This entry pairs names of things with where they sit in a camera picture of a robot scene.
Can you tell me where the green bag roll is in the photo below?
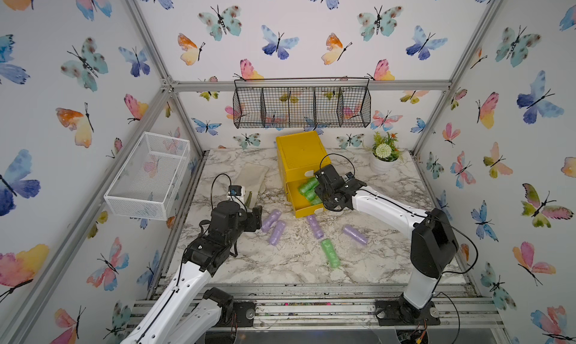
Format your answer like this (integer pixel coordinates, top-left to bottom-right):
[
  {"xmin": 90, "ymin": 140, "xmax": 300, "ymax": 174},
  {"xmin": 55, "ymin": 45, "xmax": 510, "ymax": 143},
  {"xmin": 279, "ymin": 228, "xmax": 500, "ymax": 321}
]
[
  {"xmin": 320, "ymin": 239, "xmax": 341, "ymax": 269},
  {"xmin": 298, "ymin": 177, "xmax": 319, "ymax": 195},
  {"xmin": 302, "ymin": 189, "xmax": 317, "ymax": 203},
  {"xmin": 310, "ymin": 196, "xmax": 323, "ymax": 205}
]

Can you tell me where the purple bag roll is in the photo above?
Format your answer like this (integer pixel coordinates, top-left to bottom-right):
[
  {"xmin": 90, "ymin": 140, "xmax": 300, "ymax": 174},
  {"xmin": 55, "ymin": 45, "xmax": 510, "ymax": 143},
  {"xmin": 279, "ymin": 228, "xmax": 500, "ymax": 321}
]
[
  {"xmin": 343, "ymin": 225, "xmax": 368, "ymax": 246},
  {"xmin": 306, "ymin": 214, "xmax": 325, "ymax": 240},
  {"xmin": 261, "ymin": 210, "xmax": 281, "ymax": 233},
  {"xmin": 268, "ymin": 220, "xmax": 287, "ymax": 246}
]

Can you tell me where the yellow drawer cabinet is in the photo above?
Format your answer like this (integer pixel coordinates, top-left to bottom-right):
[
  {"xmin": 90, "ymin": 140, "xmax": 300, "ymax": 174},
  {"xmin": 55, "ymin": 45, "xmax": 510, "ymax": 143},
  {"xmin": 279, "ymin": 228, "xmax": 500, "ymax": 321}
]
[{"xmin": 276, "ymin": 131, "xmax": 327, "ymax": 219}]

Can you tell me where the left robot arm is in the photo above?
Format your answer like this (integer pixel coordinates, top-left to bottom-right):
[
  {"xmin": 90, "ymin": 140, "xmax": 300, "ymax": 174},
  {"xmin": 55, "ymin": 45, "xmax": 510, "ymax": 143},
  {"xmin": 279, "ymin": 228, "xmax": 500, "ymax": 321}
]
[{"xmin": 122, "ymin": 201, "xmax": 263, "ymax": 343}]

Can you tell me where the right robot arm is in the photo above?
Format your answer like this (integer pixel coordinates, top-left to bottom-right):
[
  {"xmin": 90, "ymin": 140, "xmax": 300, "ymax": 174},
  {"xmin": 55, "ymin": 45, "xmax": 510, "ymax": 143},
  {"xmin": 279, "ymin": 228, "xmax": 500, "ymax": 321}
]
[{"xmin": 314, "ymin": 164, "xmax": 458, "ymax": 310}]

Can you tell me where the potted artificial plant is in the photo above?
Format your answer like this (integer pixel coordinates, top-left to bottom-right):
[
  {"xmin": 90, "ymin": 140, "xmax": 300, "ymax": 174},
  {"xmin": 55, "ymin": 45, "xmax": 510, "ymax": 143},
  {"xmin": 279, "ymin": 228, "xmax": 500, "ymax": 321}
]
[{"xmin": 370, "ymin": 132, "xmax": 401, "ymax": 174}]

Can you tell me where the white green work glove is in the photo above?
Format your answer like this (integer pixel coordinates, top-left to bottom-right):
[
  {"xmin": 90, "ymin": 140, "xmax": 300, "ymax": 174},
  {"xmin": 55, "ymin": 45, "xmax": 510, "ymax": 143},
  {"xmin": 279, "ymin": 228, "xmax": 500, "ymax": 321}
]
[{"xmin": 232, "ymin": 162, "xmax": 269, "ymax": 209}]

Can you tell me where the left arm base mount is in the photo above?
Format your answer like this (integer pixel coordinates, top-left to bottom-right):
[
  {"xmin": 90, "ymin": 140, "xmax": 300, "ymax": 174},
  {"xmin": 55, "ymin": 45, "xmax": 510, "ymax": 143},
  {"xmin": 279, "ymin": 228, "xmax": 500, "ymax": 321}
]
[{"xmin": 202, "ymin": 288, "xmax": 256, "ymax": 329}]

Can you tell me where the white mesh wall basket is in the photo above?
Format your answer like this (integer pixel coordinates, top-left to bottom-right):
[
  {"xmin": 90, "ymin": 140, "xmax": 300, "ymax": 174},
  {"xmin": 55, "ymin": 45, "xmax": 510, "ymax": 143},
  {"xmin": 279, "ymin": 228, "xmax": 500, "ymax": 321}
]
[{"xmin": 103, "ymin": 132, "xmax": 191, "ymax": 220}]

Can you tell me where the black wire wall basket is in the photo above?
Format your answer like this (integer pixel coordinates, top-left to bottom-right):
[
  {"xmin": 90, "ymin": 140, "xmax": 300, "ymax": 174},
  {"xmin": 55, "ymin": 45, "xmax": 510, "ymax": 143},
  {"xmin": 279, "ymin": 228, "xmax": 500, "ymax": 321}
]
[{"xmin": 232, "ymin": 77, "xmax": 372, "ymax": 129}]

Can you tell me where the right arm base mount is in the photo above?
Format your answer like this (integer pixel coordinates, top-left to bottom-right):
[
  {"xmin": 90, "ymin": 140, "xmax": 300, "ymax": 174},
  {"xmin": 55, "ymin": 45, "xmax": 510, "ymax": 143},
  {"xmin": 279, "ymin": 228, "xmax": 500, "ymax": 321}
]
[{"xmin": 374, "ymin": 295, "xmax": 440, "ymax": 326}]

